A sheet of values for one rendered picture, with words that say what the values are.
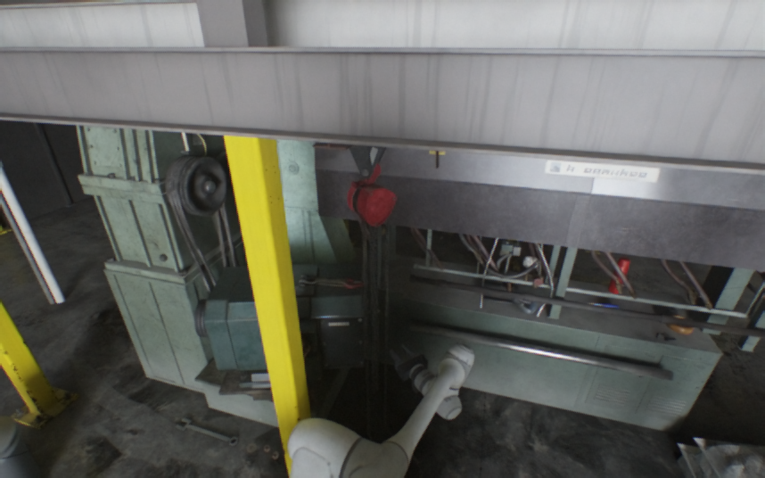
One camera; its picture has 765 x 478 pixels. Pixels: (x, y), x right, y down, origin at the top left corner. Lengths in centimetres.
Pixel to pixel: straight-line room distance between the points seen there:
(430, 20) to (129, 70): 86
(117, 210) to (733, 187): 280
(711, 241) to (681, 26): 108
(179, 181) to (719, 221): 236
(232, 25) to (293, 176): 128
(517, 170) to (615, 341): 103
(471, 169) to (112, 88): 140
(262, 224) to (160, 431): 174
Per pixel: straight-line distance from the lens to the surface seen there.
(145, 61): 126
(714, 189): 208
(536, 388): 251
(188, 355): 253
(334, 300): 179
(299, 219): 229
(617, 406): 262
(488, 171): 186
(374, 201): 140
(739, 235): 219
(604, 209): 196
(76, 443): 280
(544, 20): 130
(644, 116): 92
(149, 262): 231
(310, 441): 116
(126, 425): 274
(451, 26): 130
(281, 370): 145
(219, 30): 104
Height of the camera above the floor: 189
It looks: 27 degrees down
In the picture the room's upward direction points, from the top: straight up
